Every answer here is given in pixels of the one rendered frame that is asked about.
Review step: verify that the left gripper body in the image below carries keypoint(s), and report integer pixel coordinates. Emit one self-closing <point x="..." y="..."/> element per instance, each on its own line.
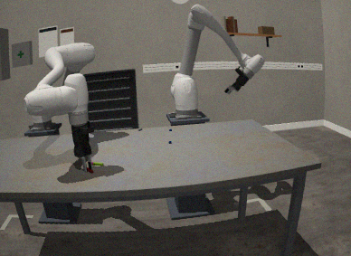
<point x="245" y="75"/>

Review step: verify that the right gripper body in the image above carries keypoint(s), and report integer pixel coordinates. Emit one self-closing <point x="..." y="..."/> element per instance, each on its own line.
<point x="80" y="132"/>

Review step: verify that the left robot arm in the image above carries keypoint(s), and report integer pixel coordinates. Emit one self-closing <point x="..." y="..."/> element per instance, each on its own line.
<point x="184" y="89"/>

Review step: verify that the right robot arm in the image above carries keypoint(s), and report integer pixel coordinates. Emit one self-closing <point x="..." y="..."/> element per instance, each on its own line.
<point x="45" y="101"/>

